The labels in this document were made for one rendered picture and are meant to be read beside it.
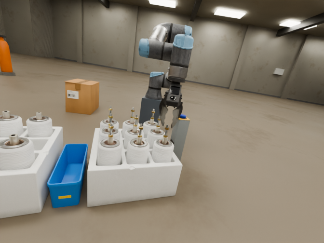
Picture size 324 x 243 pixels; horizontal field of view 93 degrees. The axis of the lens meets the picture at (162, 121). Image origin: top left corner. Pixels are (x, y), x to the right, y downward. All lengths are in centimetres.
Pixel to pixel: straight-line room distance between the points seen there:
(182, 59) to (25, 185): 70
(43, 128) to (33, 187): 29
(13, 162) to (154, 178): 50
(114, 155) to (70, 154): 38
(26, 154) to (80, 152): 32
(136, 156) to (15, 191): 41
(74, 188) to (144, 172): 27
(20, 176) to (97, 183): 24
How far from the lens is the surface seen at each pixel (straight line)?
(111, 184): 69
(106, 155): 65
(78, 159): 99
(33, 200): 76
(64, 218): 76
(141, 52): 74
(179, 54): 62
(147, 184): 73
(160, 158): 71
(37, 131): 91
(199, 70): 974
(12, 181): 72
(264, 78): 1093
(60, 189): 73
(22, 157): 71
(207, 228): 78
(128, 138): 76
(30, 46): 1113
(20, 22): 1144
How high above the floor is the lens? 58
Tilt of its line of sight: 19 degrees down
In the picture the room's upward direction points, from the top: 10 degrees clockwise
